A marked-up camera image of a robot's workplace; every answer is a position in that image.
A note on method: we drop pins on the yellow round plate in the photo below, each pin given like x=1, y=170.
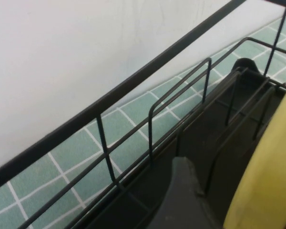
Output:
x=264, y=167

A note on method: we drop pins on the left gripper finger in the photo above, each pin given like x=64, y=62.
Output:
x=181, y=205

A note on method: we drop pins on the black plastic drip tray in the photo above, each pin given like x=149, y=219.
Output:
x=195, y=133

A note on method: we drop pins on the green checked tablecloth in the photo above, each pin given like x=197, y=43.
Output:
x=74, y=152

